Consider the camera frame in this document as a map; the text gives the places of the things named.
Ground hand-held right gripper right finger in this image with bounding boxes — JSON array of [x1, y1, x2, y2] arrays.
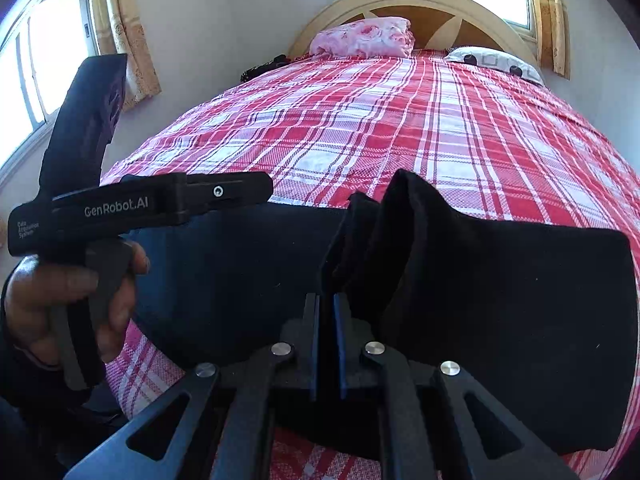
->
[[332, 292, 581, 480]]

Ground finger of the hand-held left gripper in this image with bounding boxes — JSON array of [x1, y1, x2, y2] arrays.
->
[[186, 171, 274, 221]]

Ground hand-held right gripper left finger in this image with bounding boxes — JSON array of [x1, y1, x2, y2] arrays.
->
[[65, 292, 321, 480]]

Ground black pants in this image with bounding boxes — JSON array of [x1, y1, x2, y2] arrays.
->
[[127, 170, 640, 461]]

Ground person's left hand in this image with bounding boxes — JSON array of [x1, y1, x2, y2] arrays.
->
[[7, 240, 151, 368]]

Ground dark patterned cloth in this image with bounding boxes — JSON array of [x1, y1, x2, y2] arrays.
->
[[239, 54, 292, 83]]

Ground bed with red plaid sheet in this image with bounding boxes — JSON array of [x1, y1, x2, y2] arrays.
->
[[100, 47, 640, 480]]

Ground yellow patterned curtain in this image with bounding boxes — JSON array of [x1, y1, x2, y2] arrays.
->
[[102, 0, 162, 111], [530, 0, 572, 80]]

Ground cream wooden headboard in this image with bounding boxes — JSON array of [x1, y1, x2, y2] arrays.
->
[[287, 0, 541, 68]]

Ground pink floral pillow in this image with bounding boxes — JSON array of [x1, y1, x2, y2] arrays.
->
[[309, 16, 415, 58]]

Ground white pillow with black pattern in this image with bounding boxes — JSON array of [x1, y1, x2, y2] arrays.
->
[[444, 46, 546, 86]]

